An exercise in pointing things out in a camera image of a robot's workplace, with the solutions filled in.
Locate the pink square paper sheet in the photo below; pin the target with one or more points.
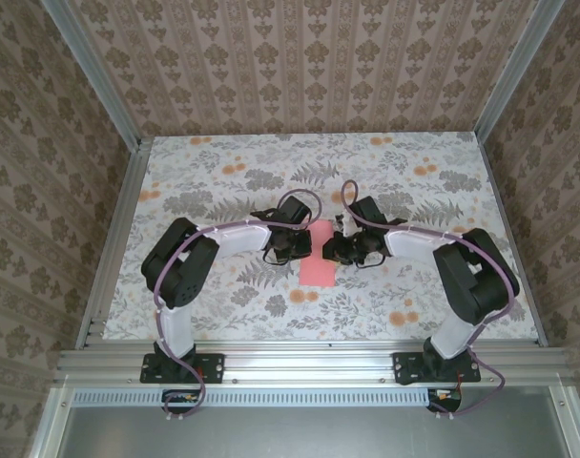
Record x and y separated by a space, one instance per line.
318 274

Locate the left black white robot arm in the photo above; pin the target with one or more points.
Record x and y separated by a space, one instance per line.
178 272

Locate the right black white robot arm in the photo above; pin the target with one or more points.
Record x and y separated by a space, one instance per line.
481 281

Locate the grey sheet metal panel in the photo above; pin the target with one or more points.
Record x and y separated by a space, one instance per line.
318 434

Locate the floral patterned table mat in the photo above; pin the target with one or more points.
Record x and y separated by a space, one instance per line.
271 157

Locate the aluminium extrusion beam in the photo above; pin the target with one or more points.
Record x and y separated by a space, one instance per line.
309 365

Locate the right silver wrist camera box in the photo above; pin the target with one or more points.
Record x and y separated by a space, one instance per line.
348 228

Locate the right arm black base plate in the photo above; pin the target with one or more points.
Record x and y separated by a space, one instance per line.
402 369

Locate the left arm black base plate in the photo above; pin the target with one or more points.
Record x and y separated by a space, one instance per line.
213 367

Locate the aluminium table side rail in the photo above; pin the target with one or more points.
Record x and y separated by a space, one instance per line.
497 191
130 191

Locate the aluminium frame post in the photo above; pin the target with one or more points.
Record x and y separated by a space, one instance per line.
515 71
98 76

